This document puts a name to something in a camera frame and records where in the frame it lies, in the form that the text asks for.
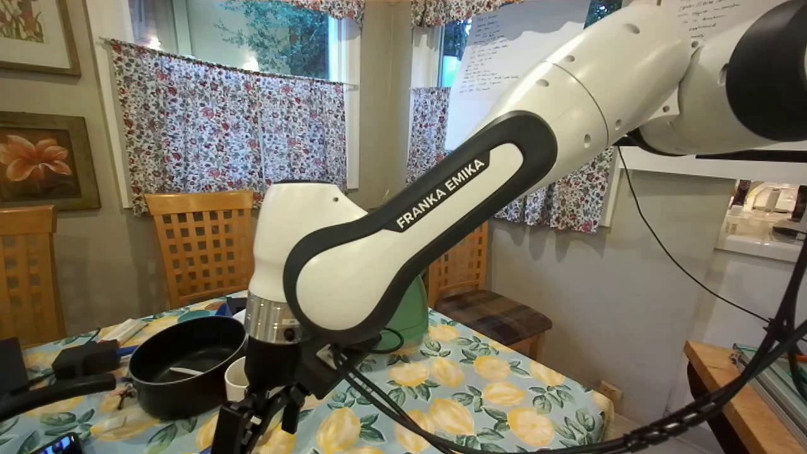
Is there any flower painting in frame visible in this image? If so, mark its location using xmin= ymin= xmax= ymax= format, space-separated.
xmin=0 ymin=112 xmax=101 ymax=213

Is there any wooden side table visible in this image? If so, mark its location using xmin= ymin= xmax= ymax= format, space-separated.
xmin=682 ymin=340 xmax=807 ymax=454

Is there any lemon print tablecloth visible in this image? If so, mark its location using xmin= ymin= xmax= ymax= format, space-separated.
xmin=0 ymin=314 xmax=612 ymax=454

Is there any left wooden lattice chair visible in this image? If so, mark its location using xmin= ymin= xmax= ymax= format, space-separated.
xmin=0 ymin=208 xmax=65 ymax=347

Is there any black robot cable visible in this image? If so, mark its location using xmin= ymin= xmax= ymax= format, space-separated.
xmin=331 ymin=149 xmax=807 ymax=454

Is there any floral curtain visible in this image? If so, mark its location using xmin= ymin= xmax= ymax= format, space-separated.
xmin=406 ymin=89 xmax=612 ymax=232
xmin=107 ymin=41 xmax=347 ymax=214

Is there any green and white container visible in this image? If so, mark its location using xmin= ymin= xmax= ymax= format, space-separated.
xmin=375 ymin=277 xmax=428 ymax=353

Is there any middle wooden lattice chair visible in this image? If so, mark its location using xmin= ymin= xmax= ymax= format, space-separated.
xmin=144 ymin=189 xmax=255 ymax=309

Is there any right wooden cushioned chair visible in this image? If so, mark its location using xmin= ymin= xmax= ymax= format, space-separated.
xmin=427 ymin=224 xmax=551 ymax=358

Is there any white ceramic mug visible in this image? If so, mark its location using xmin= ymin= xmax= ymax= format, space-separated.
xmin=223 ymin=358 xmax=249 ymax=402

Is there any black power adapter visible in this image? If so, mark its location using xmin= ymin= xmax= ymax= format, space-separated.
xmin=51 ymin=340 xmax=119 ymax=381

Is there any left floral curtain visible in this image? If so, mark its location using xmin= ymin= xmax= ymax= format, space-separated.
xmin=107 ymin=41 xmax=347 ymax=214

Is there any black frying pan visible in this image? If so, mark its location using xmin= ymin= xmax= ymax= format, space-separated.
xmin=0 ymin=318 xmax=245 ymax=421

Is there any wooden lattice chair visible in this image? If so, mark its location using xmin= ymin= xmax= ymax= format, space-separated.
xmin=0 ymin=208 xmax=65 ymax=347
xmin=144 ymin=189 xmax=255 ymax=309

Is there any white paper sheet on window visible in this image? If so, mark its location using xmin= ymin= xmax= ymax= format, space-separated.
xmin=444 ymin=0 xmax=589 ymax=149

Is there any upper framed picture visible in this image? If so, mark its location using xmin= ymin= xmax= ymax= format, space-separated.
xmin=0 ymin=0 xmax=81 ymax=79

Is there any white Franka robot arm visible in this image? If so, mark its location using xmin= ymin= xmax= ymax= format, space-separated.
xmin=212 ymin=0 xmax=807 ymax=454

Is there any black phone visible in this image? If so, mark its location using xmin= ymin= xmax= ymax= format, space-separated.
xmin=32 ymin=434 xmax=86 ymax=454

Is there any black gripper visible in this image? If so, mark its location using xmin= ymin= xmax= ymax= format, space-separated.
xmin=210 ymin=337 xmax=345 ymax=454

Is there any right floral curtain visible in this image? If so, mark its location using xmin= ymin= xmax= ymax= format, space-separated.
xmin=406 ymin=89 xmax=612 ymax=232

